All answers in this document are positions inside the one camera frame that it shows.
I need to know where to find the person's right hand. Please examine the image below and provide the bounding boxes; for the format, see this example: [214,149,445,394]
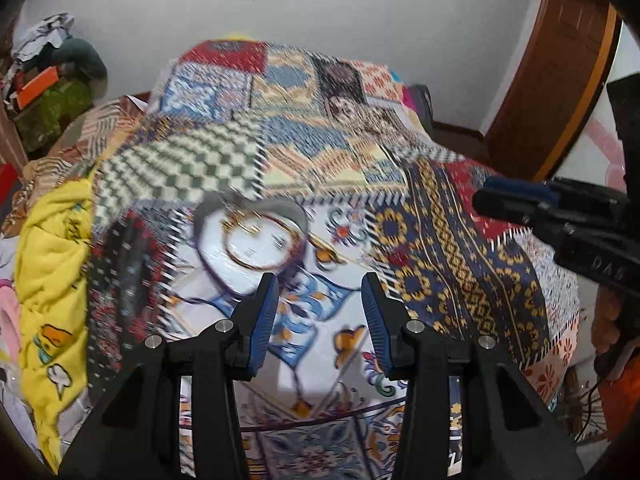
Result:
[591,287,623,361]

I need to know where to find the yellow cartoon blanket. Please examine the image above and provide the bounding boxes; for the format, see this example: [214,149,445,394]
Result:
[14,177,101,473]

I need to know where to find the brown wooden door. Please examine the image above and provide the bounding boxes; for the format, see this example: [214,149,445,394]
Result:
[484,0,621,181]

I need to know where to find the gold bangle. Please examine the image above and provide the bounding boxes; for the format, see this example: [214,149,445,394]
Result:
[222,207,263,233]

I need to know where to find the orange cloth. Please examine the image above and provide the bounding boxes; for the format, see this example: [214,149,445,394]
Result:
[595,360,636,441]

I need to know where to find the grey rimmed white tray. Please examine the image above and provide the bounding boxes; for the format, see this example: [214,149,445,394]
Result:
[192,197,313,298]

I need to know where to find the green patterned cloth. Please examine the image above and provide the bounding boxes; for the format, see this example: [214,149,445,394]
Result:
[15,80,93,153]

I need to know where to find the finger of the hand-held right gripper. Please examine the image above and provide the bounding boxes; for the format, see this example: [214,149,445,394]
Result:
[472,176,557,227]

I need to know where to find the striped brown cloth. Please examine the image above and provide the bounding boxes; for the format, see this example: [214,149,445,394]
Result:
[22,92,151,181]

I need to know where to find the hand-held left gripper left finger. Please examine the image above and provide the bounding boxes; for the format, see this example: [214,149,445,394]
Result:
[57,272,281,480]

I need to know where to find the large brown beaded necklace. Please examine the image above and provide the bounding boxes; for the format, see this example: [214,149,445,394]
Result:
[224,212,307,272]

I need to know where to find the patchwork printed blanket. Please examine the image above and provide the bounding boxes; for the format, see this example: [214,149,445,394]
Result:
[82,40,583,478]

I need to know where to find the pile of clothes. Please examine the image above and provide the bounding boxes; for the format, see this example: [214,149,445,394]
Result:
[2,12,108,111]

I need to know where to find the orange box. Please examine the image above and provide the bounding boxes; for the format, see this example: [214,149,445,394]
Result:
[17,66,60,108]

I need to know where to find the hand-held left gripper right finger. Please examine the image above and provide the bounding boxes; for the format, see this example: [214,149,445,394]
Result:
[360,272,586,480]

